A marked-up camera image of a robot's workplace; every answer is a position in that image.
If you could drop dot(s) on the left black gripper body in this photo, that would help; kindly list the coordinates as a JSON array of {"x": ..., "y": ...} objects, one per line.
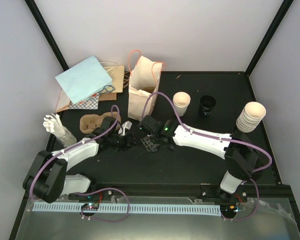
[{"x": 120, "y": 144}]

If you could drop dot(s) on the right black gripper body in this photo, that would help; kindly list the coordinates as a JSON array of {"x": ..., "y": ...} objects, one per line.
[{"x": 154, "y": 137}]

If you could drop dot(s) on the cream bear paper bag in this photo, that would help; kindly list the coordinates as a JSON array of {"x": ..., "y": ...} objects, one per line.
[{"x": 144, "y": 79}]

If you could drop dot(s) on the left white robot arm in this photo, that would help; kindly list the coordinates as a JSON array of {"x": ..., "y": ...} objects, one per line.
[{"x": 47, "y": 178}]

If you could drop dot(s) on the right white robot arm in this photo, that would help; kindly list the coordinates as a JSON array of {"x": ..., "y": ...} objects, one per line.
[{"x": 240, "y": 159}]

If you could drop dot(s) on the checkered paper bag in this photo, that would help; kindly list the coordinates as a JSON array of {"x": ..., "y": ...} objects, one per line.
[{"x": 90, "y": 103}]

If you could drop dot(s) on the white plastic cutlery bunch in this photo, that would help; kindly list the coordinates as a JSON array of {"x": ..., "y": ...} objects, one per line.
[{"x": 52, "y": 123}]

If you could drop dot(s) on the light blue paper bag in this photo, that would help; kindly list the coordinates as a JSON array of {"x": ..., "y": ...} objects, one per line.
[{"x": 84, "y": 79}]

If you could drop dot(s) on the brown kraft paper bag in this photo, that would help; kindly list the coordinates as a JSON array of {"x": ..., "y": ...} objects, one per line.
[{"x": 108, "y": 93}]

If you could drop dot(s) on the stack of white cups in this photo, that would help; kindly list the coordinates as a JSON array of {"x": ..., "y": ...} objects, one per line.
[{"x": 250, "y": 117}]

